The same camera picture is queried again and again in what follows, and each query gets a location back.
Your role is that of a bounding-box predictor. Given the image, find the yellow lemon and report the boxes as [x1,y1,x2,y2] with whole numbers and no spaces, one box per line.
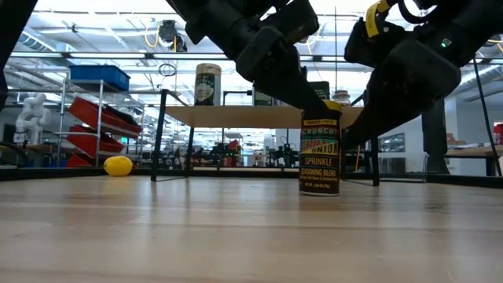
[103,155,134,178]

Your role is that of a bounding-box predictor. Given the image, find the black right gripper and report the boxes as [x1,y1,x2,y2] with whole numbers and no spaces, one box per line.
[341,7,503,150]

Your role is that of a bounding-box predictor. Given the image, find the dark pillar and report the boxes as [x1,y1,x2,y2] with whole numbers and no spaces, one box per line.
[421,98,450,176]

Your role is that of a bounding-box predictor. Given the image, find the clear plastic container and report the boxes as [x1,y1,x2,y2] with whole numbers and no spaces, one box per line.
[377,151,430,183]

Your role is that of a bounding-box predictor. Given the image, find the metal storage rack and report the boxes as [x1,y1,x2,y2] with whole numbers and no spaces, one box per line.
[54,78,146,169]

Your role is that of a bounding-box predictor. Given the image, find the black ceiling cable reel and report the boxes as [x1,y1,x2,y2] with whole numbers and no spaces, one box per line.
[158,19,189,53]

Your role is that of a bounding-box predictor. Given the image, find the red storage bin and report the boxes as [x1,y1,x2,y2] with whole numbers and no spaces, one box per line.
[65,153,97,169]
[65,124,126,159]
[68,97,143,139]

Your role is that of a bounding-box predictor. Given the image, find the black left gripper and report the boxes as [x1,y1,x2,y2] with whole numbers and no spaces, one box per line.
[164,0,332,114]

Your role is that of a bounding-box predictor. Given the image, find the small glass spice jar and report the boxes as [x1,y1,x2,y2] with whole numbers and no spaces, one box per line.
[332,90,352,108]

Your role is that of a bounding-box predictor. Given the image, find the wooden shelf black metal legs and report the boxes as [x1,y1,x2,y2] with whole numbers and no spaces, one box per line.
[149,89,380,188]

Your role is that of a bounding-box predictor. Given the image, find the wooden workbench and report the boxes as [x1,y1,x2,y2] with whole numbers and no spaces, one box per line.
[445,144,503,177]

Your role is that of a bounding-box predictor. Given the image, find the yellow lid seasoning jar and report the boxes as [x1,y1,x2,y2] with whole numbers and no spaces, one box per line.
[298,99,343,197]

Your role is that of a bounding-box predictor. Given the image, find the black metal table frame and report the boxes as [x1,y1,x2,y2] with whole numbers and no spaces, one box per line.
[0,166,503,190]

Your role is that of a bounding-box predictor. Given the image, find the blue storage bin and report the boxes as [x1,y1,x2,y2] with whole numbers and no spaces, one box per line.
[69,64,132,93]

